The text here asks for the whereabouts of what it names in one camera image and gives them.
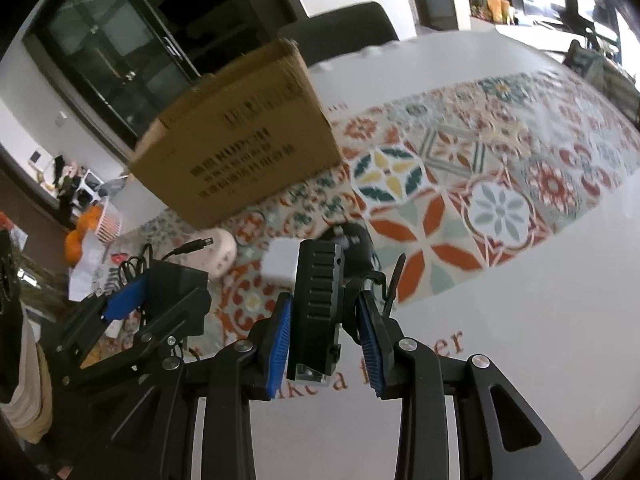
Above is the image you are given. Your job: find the orange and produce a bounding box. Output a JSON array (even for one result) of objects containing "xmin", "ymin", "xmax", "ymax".
[
  {"xmin": 64, "ymin": 230, "xmax": 83, "ymax": 266},
  {"xmin": 77, "ymin": 207, "xmax": 103, "ymax": 236}
]

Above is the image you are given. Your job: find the yellow paper bag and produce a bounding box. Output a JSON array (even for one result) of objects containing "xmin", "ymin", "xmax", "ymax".
[{"xmin": 487, "ymin": 0, "xmax": 516, "ymax": 23}]

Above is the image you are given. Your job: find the brown cardboard box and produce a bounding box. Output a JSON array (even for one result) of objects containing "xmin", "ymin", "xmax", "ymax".
[{"xmin": 127, "ymin": 37, "xmax": 346, "ymax": 231}]

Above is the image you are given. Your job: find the white charger plug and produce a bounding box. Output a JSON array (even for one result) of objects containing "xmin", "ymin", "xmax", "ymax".
[{"xmin": 262, "ymin": 240, "xmax": 301, "ymax": 291}]

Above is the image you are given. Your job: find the floral tissue pack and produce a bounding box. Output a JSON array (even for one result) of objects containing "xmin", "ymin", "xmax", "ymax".
[{"xmin": 67, "ymin": 237, "xmax": 131, "ymax": 306}]

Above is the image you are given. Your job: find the white fruit basket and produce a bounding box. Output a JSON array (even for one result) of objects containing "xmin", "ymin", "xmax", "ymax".
[{"xmin": 95, "ymin": 200, "xmax": 123, "ymax": 243}]

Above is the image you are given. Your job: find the patterned table runner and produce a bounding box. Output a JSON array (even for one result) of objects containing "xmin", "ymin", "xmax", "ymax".
[{"xmin": 75, "ymin": 72, "xmax": 640, "ymax": 361}]

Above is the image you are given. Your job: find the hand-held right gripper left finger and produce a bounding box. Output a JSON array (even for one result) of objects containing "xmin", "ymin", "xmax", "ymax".
[{"xmin": 90, "ymin": 292, "xmax": 294, "ymax": 480}]

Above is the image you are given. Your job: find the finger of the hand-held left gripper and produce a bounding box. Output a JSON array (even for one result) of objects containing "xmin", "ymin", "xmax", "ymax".
[
  {"xmin": 54, "ymin": 276, "xmax": 152, "ymax": 362},
  {"xmin": 62, "ymin": 286, "xmax": 214, "ymax": 386}
]

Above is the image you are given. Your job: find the black ribbed power adapter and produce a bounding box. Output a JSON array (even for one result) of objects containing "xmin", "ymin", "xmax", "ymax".
[{"xmin": 292, "ymin": 239, "xmax": 347, "ymax": 391}]

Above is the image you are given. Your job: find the beige round gadget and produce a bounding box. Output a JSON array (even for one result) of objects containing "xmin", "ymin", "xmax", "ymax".
[{"xmin": 192, "ymin": 230, "xmax": 237, "ymax": 278}]

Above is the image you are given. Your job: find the dark dining chair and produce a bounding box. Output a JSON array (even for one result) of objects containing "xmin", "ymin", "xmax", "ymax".
[{"xmin": 280, "ymin": 2, "xmax": 401, "ymax": 68}]

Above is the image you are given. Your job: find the black cable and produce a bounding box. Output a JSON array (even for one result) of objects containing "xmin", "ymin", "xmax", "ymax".
[{"xmin": 117, "ymin": 237, "xmax": 216, "ymax": 301}]

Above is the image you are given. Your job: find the white cube shelf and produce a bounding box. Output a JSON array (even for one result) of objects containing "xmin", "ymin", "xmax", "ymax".
[{"xmin": 42, "ymin": 155, "xmax": 101, "ymax": 211}]

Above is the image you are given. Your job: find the dark glass sliding door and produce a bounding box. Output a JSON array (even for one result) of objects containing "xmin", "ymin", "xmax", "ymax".
[{"xmin": 22, "ymin": 0, "xmax": 311, "ymax": 151}]

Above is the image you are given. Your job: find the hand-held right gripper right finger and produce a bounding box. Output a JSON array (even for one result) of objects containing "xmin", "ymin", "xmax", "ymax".
[{"xmin": 356, "ymin": 291, "xmax": 584, "ymax": 480}]

